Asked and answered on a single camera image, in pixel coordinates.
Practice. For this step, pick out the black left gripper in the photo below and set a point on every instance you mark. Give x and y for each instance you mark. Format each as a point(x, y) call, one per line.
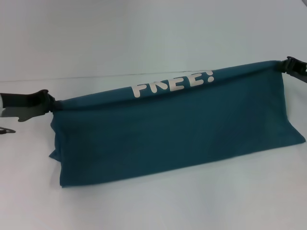
point(26, 105)

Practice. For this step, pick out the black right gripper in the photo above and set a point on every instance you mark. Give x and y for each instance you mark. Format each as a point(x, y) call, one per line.
point(298, 69)

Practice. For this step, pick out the teal t-shirt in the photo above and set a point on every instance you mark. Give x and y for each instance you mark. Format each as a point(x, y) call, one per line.
point(168, 124)

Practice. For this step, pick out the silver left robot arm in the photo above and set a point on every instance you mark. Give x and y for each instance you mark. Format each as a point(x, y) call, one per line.
point(1, 105)

